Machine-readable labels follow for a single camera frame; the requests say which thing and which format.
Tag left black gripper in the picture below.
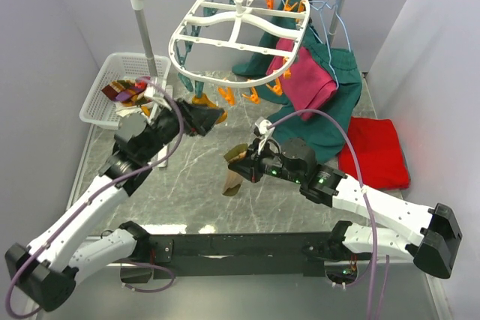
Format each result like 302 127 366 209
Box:
140 94 224 160

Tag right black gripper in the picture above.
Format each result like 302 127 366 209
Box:
228 138 304 184

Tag yellow sock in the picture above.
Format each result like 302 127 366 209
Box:
191 93 228 124

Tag beige sock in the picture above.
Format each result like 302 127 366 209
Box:
221 142 248 196

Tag orange clothespin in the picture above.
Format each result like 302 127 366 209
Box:
241 88 260 104
217 87 236 106

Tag white sock black stripes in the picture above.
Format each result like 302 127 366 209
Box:
115 106 151 118

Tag maroon orange striped sock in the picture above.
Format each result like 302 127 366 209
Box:
101 80 144 104

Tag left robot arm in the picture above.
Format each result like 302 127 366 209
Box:
5 99 224 312

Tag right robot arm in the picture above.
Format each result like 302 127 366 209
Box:
224 139 463 279

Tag white round clip hanger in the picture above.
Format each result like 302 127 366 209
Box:
168 0 311 88

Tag white plastic basket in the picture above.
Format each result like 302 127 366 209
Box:
79 52 158 130

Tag pink garment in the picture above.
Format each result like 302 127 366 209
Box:
265 46 338 111

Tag green garment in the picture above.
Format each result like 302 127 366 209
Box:
231 0 364 166

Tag black base bar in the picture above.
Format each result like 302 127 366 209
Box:
104 222 376 280

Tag red folded cloth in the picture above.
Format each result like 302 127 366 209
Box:
347 117 410 190

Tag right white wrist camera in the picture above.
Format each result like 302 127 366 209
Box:
253 117 275 144

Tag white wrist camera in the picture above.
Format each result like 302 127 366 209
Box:
135 76 167 103
253 117 275 144

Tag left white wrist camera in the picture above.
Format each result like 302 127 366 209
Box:
135 76 167 103

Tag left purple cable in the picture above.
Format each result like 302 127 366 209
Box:
5 76 185 317

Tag light blue wire hanger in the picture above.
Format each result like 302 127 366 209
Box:
309 0 353 88

